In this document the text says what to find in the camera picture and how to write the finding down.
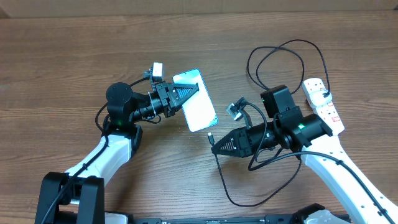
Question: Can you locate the black USB charging cable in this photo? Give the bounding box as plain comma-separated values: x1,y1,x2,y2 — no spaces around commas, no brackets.
207,39,332,208

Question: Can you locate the Samsung Galaxy smartphone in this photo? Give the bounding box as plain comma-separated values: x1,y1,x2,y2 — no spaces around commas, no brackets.
173,68,218,132

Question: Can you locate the cardboard backdrop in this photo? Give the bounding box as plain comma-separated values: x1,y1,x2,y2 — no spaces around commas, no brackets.
1,0,397,18

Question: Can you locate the white power strip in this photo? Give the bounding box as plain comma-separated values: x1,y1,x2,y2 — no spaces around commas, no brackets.
302,78,345,136

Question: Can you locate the white charger plug adapter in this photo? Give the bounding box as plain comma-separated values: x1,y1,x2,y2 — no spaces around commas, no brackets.
307,90,332,108

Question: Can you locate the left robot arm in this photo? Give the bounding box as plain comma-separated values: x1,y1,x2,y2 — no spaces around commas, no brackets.
35,82,200,224

